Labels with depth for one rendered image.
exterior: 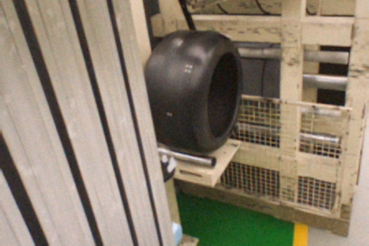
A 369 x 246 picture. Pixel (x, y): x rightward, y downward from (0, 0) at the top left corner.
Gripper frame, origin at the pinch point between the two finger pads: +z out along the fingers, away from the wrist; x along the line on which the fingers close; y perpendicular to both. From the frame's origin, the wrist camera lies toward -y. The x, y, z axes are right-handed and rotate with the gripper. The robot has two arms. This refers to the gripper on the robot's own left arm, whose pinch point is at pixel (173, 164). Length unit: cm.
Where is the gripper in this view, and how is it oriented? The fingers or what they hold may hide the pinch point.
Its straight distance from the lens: 157.2
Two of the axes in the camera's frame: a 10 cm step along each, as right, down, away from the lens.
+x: -8.8, -1.4, 4.6
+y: -0.6, -9.2, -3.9
